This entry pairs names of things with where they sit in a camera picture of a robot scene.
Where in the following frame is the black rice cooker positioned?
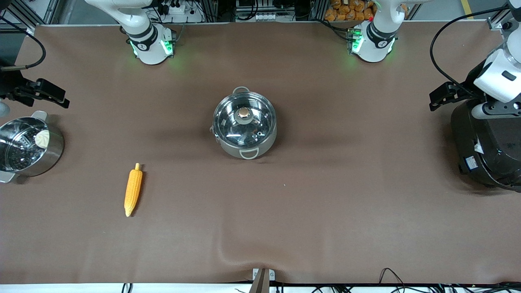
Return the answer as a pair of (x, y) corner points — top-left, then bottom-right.
(451, 100), (521, 192)

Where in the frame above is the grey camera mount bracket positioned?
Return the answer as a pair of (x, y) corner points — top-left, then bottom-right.
(249, 268), (276, 293)

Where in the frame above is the white power strip with plugs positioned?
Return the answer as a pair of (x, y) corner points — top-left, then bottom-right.
(157, 0), (204, 23)

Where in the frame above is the brown table mat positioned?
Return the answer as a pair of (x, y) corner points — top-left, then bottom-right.
(0, 22), (521, 284)

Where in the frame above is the bag of orange snacks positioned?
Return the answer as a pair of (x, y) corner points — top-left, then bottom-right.
(324, 0), (409, 22)

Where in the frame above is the grey pot with loop handles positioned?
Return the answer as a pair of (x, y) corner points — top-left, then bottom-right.
(210, 86), (278, 160)

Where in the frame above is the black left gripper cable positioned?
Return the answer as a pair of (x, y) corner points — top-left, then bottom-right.
(430, 6), (510, 99)

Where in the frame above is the black looped floor cable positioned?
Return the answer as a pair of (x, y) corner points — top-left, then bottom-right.
(379, 268), (407, 285)

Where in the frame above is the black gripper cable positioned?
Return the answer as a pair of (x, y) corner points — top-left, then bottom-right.
(0, 15), (46, 72)
(430, 6), (510, 99)

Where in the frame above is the glass lid with copper knob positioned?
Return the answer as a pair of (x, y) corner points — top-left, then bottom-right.
(214, 93), (277, 148)

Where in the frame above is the yellow corn cob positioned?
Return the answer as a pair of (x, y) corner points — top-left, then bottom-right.
(124, 163), (143, 217)

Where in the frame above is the perforated steel steamer basket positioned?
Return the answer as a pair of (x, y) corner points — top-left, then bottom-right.
(0, 121), (46, 171)

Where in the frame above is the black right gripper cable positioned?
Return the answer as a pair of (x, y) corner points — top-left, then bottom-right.
(0, 15), (46, 72)

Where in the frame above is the stainless steel steamer pot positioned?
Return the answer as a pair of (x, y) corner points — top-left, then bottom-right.
(0, 111), (65, 184)

